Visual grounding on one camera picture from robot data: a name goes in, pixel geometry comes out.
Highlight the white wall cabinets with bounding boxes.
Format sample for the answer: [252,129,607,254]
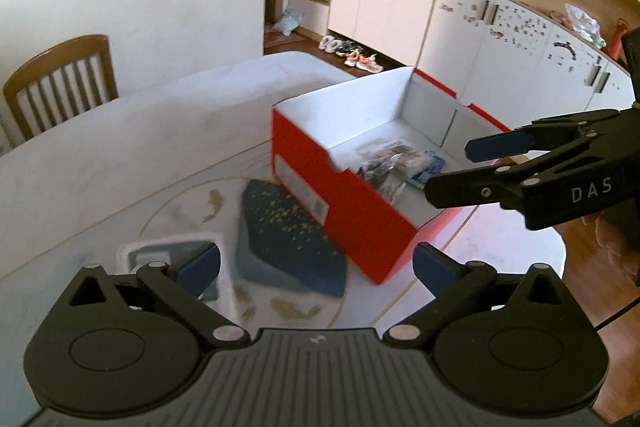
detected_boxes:
[328,0,636,128]

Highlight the white tissue pack dark label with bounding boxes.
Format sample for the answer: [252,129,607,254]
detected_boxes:
[115,232,238,320]

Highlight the pair of sneakers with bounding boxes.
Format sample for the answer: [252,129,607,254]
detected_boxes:
[318,35,384,74]

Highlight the red and white cardboard box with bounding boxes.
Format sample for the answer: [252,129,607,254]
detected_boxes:
[271,67,506,284]

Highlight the blue small packet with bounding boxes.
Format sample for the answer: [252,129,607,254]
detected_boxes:
[407,150,447,188]

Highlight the wooden dining chair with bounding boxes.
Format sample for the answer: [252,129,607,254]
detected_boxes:
[3,35,118,141]

